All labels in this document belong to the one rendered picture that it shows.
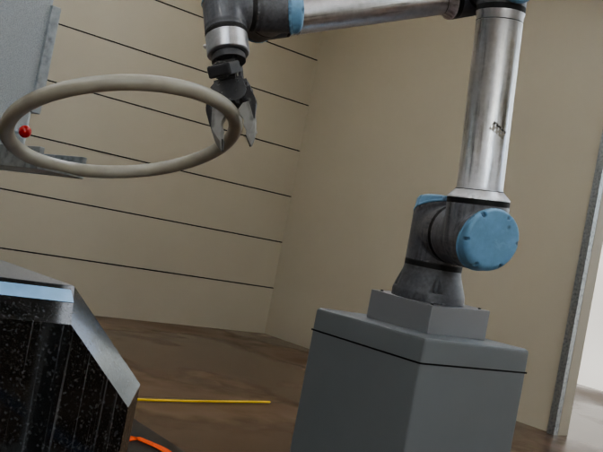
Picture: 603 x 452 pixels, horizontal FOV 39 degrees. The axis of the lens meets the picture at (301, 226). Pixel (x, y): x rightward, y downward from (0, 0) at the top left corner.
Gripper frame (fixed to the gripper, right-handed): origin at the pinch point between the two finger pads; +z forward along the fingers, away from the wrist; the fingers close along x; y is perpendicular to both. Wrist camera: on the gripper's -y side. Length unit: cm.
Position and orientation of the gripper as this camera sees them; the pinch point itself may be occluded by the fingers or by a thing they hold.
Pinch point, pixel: (234, 141)
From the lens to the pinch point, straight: 170.0
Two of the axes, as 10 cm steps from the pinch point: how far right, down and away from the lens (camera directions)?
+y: 1.8, 2.5, 9.5
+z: 1.2, 9.5, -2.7
